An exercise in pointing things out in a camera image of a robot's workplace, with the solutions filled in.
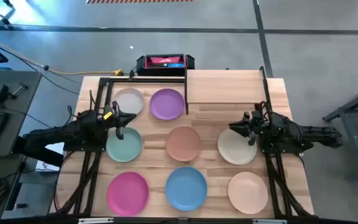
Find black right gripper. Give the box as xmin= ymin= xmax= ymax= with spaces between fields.
xmin=228 ymin=109 xmax=266 ymax=146

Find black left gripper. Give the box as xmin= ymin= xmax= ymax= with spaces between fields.
xmin=103 ymin=101 xmax=137 ymax=141

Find cream plate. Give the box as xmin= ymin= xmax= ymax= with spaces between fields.
xmin=218 ymin=128 xmax=257 ymax=166

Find pale grey plate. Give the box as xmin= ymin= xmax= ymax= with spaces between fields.
xmin=112 ymin=88 xmax=145 ymax=115

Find pale teal plate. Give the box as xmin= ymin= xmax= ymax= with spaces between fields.
xmin=106 ymin=126 xmax=144 ymax=163

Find purple plate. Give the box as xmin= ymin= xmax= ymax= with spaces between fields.
xmin=149 ymin=88 xmax=185 ymax=121

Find peach plate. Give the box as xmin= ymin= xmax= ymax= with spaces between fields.
xmin=227 ymin=171 xmax=269 ymax=215

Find terracotta plate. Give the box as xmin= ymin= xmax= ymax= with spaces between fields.
xmin=165 ymin=126 xmax=202 ymax=162

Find magenta pink plate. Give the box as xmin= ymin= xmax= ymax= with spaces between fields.
xmin=106 ymin=171 xmax=150 ymax=217

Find blue plate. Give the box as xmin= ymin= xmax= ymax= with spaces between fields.
xmin=165 ymin=166 xmax=208 ymax=212

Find white paper sheet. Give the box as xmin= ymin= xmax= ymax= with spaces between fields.
xmin=35 ymin=141 xmax=65 ymax=172

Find black red power station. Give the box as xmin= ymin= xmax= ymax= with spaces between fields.
xmin=136 ymin=53 xmax=196 ymax=77

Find black desk support beam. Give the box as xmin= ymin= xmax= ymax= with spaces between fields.
xmin=12 ymin=136 xmax=65 ymax=168

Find grey side desk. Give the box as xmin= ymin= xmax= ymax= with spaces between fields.
xmin=0 ymin=68 xmax=43 ymax=156

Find black desk clamp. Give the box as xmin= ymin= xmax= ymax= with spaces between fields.
xmin=0 ymin=82 xmax=30 ymax=105

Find black frame crossbar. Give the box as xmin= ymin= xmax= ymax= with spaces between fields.
xmin=0 ymin=214 xmax=358 ymax=224
xmin=98 ymin=77 xmax=186 ymax=84

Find yellow floor cable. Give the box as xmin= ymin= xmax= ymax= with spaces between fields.
xmin=0 ymin=30 xmax=124 ymax=77

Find black shelf post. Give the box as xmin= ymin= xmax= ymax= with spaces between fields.
xmin=183 ymin=68 xmax=190 ymax=115
xmin=259 ymin=65 xmax=273 ymax=110

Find black frame rails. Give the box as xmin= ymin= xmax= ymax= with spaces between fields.
xmin=51 ymin=77 xmax=113 ymax=216
xmin=259 ymin=104 xmax=315 ymax=217

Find silver metal bracket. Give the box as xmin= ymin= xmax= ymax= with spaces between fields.
xmin=78 ymin=217 xmax=114 ymax=224
xmin=252 ymin=219 xmax=288 ymax=224

